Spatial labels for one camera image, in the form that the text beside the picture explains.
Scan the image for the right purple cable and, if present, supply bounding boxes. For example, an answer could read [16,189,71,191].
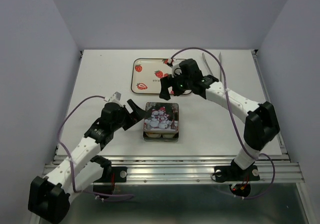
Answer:
[169,46,277,201]

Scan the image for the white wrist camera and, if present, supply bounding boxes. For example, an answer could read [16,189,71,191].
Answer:
[104,92,122,106]
[166,58,185,77]

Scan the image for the metal tongs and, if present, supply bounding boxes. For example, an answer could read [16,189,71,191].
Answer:
[201,52,224,83]

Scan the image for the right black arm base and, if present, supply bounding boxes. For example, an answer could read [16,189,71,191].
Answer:
[211,165,260,198]

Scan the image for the aluminium mounting rail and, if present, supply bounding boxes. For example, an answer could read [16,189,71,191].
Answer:
[39,155,306,185]

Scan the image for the gold cookie tin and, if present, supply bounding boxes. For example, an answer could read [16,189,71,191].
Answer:
[143,132,179,142]

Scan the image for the gold tin lid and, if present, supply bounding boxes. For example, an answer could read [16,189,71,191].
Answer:
[143,102,179,134]

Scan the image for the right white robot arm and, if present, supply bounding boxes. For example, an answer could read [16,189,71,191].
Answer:
[159,59,280,179]

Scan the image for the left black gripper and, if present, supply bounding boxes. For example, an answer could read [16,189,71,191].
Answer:
[111,99,149,131]

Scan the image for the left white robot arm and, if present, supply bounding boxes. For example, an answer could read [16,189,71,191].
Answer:
[27,97,146,224]

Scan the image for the strawberry print tray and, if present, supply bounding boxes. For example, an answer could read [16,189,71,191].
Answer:
[130,57,194,96]

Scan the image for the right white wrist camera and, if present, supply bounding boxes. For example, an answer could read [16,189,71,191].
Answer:
[166,58,185,77]

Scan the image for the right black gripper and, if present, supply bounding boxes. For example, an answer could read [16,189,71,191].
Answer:
[158,69,192,100]

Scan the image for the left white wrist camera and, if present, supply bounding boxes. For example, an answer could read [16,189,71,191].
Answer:
[104,92,122,106]

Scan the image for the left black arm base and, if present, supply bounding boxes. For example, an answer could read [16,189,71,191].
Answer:
[92,167,127,200]

